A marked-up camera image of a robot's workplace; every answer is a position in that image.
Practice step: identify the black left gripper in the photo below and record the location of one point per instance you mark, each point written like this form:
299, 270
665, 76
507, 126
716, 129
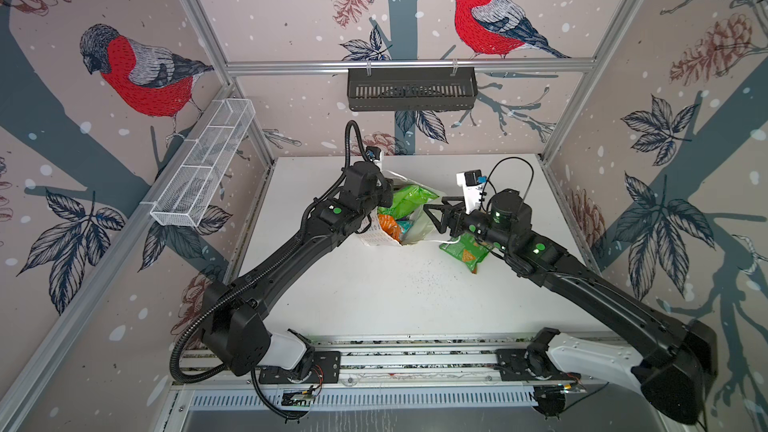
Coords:
386, 187

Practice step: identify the green snack bag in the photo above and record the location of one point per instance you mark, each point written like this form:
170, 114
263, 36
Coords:
407, 200
467, 250

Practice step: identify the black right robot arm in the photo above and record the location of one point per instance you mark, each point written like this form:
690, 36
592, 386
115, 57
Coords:
678, 363

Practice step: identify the black hanging basket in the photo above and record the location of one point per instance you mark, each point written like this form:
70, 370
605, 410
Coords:
411, 89

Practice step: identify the aluminium mounting rail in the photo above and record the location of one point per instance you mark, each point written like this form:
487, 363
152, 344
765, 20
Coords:
421, 360

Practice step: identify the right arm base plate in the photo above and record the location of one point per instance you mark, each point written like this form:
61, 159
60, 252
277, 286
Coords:
537, 365

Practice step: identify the white printed paper bag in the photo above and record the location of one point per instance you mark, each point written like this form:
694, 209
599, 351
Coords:
403, 223

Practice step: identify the white wire mesh basket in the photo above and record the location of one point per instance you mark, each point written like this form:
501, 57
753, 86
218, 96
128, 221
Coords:
193, 185

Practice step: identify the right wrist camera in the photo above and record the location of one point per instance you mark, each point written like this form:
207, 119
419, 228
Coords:
472, 183

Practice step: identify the orange snack bag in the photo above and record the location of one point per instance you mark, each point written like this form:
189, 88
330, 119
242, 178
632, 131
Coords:
390, 227

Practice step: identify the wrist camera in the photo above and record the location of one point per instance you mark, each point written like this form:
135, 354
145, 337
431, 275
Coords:
375, 155
472, 183

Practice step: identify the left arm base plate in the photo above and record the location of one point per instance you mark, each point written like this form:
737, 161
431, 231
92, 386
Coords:
316, 367

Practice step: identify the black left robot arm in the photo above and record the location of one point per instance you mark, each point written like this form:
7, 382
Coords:
234, 314

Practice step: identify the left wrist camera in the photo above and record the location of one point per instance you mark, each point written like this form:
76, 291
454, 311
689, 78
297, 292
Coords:
375, 155

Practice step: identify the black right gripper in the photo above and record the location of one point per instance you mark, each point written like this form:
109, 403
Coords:
452, 211

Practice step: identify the aluminium frame crossbar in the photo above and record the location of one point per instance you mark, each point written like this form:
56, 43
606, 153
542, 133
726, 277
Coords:
261, 68

